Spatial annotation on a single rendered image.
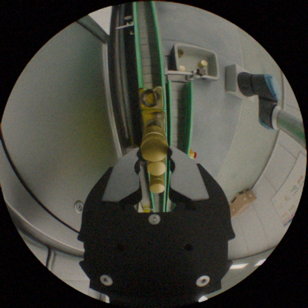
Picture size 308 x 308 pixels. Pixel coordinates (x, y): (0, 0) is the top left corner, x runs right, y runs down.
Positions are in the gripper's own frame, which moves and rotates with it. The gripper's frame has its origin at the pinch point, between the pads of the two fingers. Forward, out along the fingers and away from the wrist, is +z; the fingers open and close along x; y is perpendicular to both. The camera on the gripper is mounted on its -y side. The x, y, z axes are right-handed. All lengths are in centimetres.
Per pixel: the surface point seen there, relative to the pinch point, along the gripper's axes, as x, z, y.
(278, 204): 362, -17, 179
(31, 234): -14.9, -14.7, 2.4
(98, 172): -12.5, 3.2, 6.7
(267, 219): 365, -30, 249
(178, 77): 10.6, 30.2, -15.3
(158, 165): 0.5, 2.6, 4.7
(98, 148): -12.5, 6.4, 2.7
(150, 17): 1, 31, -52
